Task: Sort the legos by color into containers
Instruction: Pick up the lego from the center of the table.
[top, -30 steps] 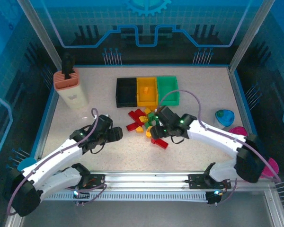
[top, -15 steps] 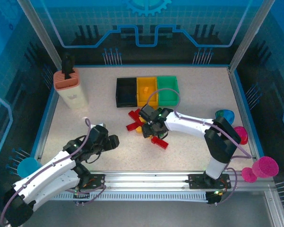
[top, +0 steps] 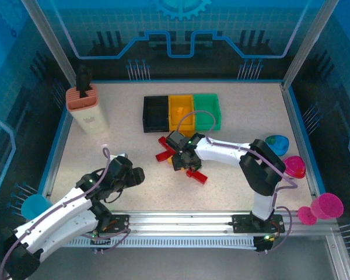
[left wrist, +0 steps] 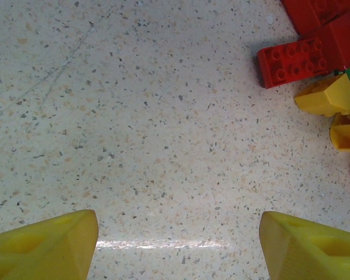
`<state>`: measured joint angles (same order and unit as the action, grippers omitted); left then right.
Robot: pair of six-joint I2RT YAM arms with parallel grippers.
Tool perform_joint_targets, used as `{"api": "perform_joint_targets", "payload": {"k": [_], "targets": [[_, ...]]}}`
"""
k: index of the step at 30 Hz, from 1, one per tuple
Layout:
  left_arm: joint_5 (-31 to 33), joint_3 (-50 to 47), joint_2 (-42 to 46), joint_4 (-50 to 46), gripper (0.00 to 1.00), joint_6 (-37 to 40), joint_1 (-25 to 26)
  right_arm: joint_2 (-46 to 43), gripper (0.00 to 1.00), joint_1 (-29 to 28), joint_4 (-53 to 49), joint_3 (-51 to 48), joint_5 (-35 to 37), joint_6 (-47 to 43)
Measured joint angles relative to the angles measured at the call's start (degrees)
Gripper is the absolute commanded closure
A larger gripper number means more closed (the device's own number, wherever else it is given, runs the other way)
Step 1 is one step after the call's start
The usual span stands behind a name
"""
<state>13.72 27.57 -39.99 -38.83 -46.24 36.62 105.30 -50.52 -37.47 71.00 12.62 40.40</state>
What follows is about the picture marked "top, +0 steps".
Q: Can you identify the red lego brick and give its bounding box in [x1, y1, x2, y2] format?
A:
[155, 150, 176, 163]
[158, 136, 176, 152]
[185, 169, 208, 185]

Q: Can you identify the green plastic bin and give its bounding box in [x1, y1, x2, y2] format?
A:
[192, 92, 223, 131]

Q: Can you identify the black plastic bin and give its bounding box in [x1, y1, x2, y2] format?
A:
[142, 95, 170, 134]

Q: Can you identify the yellow plastic bin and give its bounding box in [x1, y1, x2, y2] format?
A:
[168, 93, 197, 132]

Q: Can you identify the white pink-topped utensil holder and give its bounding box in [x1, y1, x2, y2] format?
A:
[65, 84, 110, 135]

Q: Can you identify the blue plastic bowl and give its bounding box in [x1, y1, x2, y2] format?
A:
[265, 135, 289, 157]

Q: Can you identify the blue plastic cup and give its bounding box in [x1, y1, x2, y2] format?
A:
[20, 194, 52, 219]

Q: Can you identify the pink plastic bowl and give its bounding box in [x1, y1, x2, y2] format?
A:
[282, 156, 306, 179]

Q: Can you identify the black utensil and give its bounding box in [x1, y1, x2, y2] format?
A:
[76, 64, 93, 99]

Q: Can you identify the small pink plastic cup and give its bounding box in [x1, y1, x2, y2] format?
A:
[297, 206, 319, 225]

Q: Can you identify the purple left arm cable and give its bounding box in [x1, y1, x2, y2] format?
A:
[0, 147, 111, 279]

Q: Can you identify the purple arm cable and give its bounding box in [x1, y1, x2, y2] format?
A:
[176, 110, 298, 254]
[0, 147, 111, 279]

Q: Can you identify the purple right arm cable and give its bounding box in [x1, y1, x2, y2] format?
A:
[176, 110, 298, 254]

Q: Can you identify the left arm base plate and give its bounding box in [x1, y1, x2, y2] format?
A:
[90, 213, 131, 234]

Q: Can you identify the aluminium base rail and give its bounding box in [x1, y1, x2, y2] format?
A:
[46, 210, 339, 237]

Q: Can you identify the aluminium table side rail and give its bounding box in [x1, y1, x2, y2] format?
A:
[281, 83, 321, 202]
[40, 110, 74, 196]

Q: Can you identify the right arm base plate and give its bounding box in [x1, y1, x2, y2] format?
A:
[232, 214, 286, 234]

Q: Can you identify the slotted cable duct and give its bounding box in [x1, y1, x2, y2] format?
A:
[66, 236, 259, 249]

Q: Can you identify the aluminium frame post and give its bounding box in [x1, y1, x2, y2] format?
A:
[325, 233, 350, 280]
[281, 0, 341, 88]
[20, 0, 78, 88]

